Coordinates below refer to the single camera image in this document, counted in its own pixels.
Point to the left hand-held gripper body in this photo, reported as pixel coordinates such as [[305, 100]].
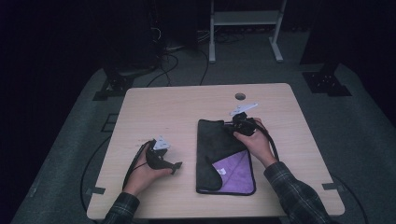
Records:
[[157, 158]]

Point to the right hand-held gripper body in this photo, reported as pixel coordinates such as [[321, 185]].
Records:
[[243, 123]]

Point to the purple and black cloth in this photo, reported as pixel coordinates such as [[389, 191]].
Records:
[[218, 155]]

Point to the person's left hand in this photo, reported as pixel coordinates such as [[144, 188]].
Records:
[[141, 177]]

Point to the person's right hand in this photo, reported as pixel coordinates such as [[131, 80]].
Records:
[[258, 146]]

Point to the grey tape piece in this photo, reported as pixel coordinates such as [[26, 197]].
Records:
[[96, 190], [333, 186]]

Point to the black stand base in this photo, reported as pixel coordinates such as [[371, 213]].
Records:
[[327, 82], [116, 85]]

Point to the white metal stand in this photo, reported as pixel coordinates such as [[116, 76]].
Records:
[[246, 18]]

